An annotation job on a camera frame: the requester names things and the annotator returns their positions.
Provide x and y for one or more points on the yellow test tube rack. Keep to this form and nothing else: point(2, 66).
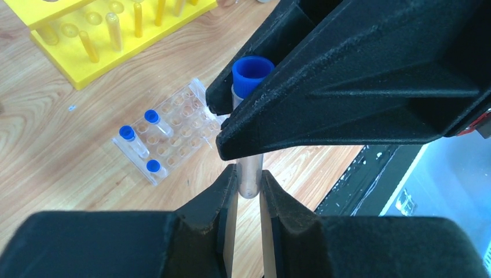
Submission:
point(86, 39)

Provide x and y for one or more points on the clear plastic tube rack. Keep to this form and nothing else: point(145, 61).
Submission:
point(193, 124)

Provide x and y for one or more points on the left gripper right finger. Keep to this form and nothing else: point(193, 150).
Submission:
point(298, 243)

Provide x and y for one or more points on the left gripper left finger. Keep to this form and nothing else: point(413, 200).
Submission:
point(196, 240)

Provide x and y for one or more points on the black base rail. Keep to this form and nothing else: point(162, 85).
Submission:
point(369, 181)

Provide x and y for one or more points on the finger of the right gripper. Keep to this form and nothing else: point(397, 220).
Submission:
point(287, 25)
point(372, 72)

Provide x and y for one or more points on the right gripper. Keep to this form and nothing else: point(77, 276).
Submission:
point(473, 126)

